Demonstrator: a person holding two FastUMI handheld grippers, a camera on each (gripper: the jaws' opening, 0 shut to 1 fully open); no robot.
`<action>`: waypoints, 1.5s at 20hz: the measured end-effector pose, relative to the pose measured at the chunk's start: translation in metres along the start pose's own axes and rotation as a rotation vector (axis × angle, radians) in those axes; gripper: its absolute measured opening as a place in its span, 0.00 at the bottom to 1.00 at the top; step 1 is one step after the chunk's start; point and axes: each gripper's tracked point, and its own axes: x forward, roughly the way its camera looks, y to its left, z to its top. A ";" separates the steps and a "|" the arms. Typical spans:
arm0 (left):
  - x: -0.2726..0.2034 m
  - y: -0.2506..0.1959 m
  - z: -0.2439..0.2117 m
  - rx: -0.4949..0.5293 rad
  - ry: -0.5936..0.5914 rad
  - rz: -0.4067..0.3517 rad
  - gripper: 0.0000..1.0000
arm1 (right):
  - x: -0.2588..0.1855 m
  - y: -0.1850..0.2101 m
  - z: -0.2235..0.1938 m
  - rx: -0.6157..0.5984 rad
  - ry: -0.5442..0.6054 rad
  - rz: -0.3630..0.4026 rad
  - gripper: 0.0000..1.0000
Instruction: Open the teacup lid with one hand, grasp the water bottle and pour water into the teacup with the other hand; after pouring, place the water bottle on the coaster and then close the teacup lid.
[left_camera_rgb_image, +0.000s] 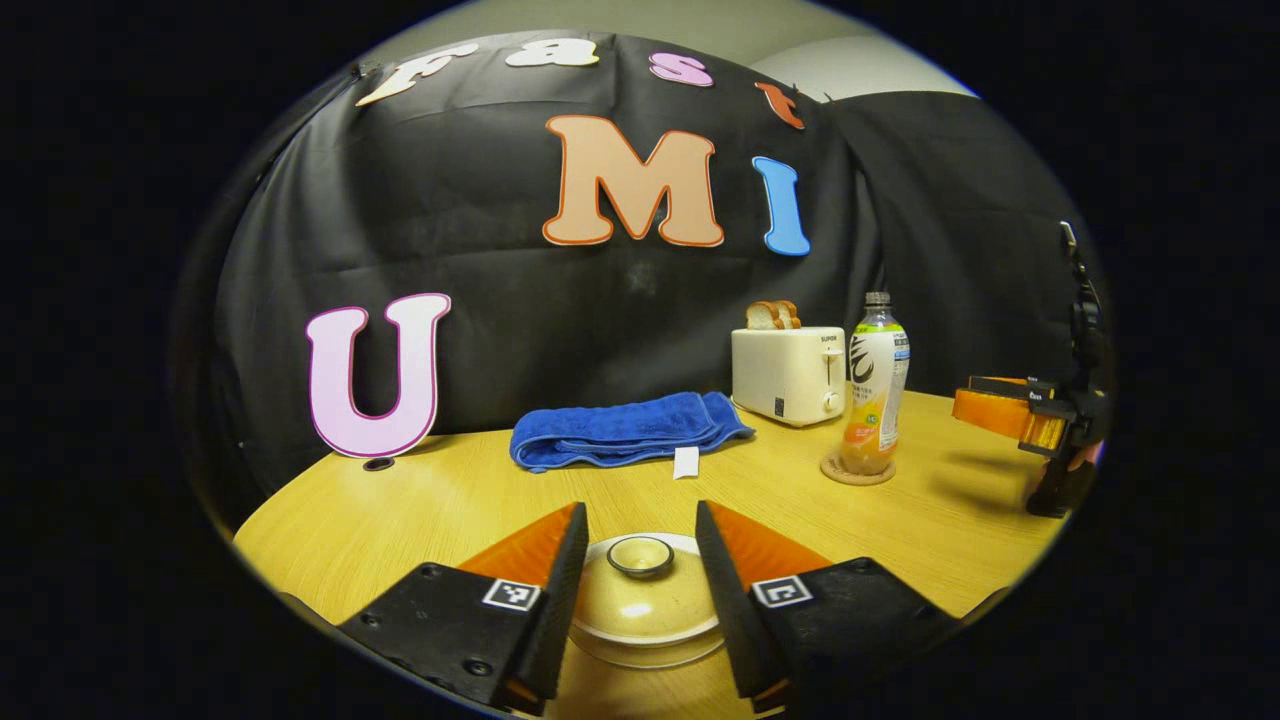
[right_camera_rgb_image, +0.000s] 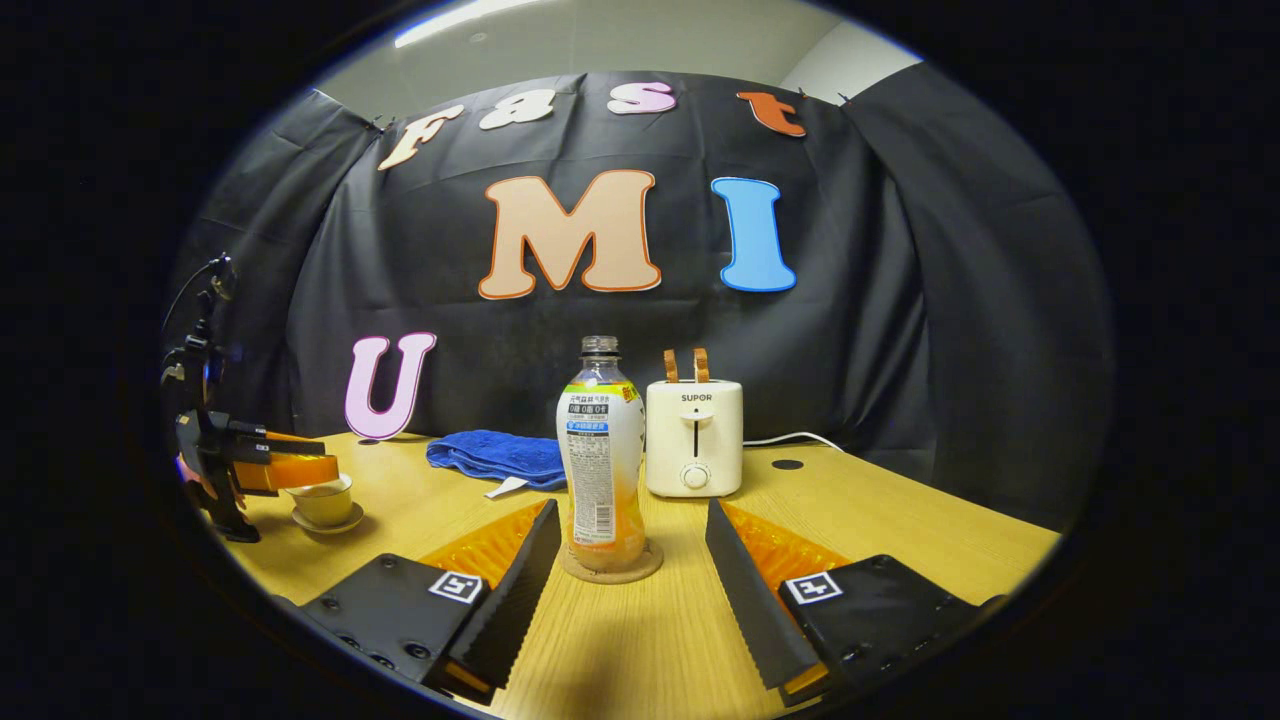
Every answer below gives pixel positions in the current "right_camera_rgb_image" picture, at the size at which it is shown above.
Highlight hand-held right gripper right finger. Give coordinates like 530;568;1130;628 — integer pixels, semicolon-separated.
705;498;986;706

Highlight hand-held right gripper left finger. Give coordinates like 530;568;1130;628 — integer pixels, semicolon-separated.
300;499;563;701

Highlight white teacup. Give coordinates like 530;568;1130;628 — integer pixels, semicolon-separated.
288;480;356;528

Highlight round cork coaster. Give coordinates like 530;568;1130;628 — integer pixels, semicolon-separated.
561;540;664;585

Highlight labelled plastic water bottle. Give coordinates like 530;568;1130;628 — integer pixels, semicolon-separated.
556;336;647;573

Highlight white saucer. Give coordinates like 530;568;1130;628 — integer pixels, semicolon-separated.
291;503;366;535

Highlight blue towel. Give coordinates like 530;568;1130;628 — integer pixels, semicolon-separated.
426;430;568;499

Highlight white toaster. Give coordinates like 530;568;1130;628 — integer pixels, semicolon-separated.
645;379;745;499

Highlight black backdrop cloth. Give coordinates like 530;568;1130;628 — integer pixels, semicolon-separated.
165;65;1116;531

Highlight white toaster cable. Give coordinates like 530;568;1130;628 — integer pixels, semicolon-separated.
743;432;847;455

